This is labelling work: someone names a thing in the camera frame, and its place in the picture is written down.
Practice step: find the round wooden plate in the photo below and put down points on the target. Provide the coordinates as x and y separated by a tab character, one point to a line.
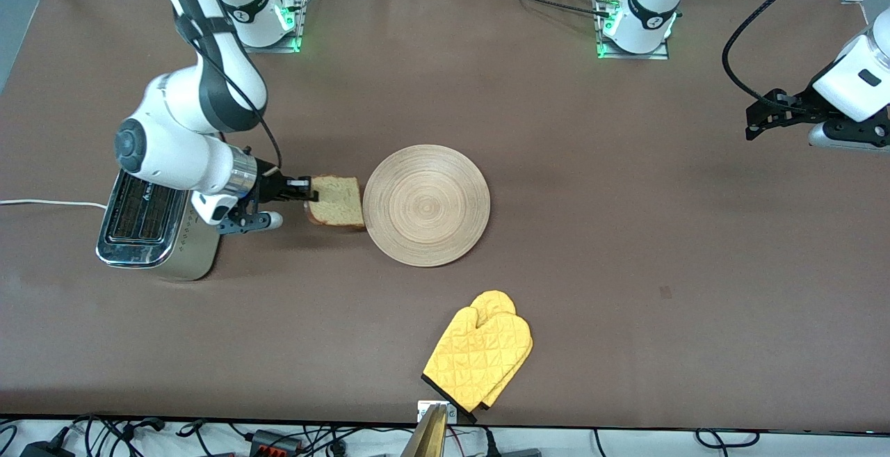
427	206

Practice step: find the red and black connector block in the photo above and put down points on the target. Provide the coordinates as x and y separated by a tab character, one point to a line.
274	442

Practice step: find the slice of bread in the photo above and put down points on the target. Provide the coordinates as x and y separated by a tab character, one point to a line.
341	203

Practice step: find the black power adapter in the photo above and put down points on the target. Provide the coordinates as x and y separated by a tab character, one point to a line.
45	450

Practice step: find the gold camera mount bar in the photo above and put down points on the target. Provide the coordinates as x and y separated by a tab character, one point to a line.
427	436

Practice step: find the silver two-slot toaster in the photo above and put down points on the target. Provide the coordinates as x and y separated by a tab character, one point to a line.
201	255

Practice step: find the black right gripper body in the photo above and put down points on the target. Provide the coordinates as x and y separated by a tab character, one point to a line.
268	185

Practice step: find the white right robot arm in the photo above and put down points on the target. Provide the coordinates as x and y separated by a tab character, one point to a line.
174	158

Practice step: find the yellow quilted oven mitt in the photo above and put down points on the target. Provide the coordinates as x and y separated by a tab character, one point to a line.
495	300
473	359

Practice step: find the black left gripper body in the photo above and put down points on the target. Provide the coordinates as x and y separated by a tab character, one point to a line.
795	109

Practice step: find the aluminium right arm base plate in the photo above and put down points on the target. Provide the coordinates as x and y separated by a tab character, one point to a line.
300	26

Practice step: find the white metal clamp bracket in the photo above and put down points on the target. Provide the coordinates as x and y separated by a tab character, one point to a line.
452	412

